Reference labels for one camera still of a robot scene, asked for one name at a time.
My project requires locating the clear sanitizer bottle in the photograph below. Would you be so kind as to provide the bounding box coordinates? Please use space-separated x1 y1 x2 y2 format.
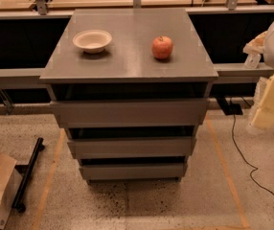
244 54 262 69

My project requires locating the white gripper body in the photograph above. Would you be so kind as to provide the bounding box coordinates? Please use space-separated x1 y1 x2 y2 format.
245 31 274 134

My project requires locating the white paper bowl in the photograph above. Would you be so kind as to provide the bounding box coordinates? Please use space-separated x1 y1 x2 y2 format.
73 30 112 54

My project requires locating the red apple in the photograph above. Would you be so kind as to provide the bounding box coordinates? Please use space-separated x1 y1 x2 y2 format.
151 36 173 59

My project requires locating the black metal stand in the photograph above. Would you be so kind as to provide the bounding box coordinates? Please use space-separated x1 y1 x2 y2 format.
11 137 45 214

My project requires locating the grey bottom drawer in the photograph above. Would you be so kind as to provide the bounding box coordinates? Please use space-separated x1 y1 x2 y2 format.
80 163 187 181

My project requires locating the grey drawer cabinet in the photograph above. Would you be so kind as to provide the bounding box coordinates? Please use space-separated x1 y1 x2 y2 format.
40 9 217 182

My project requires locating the grey drawer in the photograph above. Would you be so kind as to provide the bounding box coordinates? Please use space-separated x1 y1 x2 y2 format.
80 163 187 181
68 136 196 159
50 99 208 127

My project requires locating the grey middle drawer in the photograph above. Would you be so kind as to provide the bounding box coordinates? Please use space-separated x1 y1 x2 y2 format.
68 136 196 159

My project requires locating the grey top drawer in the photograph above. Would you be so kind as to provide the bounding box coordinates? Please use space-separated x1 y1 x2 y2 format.
50 99 208 127

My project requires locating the black floor socket box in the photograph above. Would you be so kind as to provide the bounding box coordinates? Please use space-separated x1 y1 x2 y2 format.
216 97 242 116

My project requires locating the black floor cable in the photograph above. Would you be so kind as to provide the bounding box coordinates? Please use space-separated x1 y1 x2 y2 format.
231 96 274 201

